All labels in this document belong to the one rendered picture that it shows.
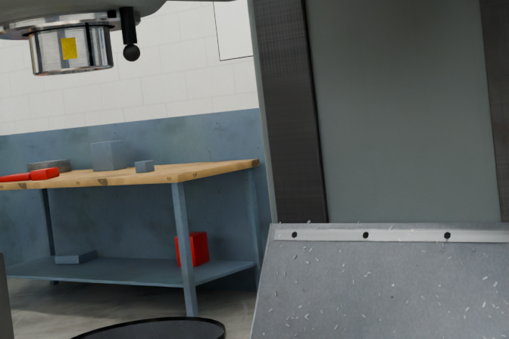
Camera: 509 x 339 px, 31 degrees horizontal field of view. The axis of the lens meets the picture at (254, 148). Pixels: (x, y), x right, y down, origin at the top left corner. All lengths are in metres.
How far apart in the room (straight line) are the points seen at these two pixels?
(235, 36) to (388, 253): 5.11
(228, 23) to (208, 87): 0.46
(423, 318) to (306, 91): 0.24
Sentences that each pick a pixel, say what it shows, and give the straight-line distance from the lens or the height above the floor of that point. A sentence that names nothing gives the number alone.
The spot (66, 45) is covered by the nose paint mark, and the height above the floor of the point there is 1.29.
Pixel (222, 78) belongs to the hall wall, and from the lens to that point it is 6.01.
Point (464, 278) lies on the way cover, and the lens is 0.81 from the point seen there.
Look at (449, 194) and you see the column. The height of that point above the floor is 1.15.
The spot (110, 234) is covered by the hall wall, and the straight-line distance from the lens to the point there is 6.94.
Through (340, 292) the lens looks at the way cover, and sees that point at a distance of 0.86.
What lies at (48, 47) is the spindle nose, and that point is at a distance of 0.53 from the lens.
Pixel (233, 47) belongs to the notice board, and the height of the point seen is 1.61.
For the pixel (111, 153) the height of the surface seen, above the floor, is 1.00.
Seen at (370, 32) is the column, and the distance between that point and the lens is 0.85.
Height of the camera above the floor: 1.25
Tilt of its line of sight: 3 degrees down
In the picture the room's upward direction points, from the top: 7 degrees counter-clockwise
